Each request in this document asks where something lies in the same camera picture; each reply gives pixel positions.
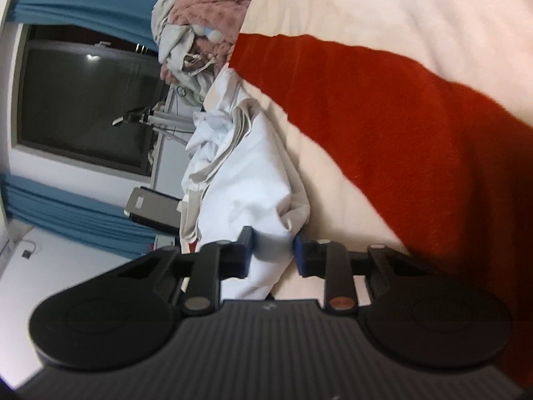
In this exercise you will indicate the dark window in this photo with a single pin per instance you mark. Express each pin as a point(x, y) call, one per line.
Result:
point(87, 100)

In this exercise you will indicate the white panel below window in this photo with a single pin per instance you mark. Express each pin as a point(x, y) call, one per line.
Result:
point(168, 162)

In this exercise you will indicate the metal tripod stand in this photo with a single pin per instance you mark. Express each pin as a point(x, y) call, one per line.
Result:
point(158, 121)

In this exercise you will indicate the light blue cloth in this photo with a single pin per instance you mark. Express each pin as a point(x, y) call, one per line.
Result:
point(211, 32)

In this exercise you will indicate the grey white crumpled clothes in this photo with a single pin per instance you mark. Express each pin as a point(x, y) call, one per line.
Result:
point(175, 46)

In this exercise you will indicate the red black cream striped blanket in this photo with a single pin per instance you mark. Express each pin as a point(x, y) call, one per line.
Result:
point(374, 112)

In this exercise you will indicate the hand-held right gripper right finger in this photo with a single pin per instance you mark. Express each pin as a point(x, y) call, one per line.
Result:
point(301, 258)

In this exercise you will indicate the white shirt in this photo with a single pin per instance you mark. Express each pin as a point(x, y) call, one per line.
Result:
point(254, 183)

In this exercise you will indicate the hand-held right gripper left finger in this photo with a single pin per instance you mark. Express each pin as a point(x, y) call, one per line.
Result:
point(248, 254)

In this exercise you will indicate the pink fluffy blanket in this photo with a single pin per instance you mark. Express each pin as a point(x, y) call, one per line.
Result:
point(212, 0)

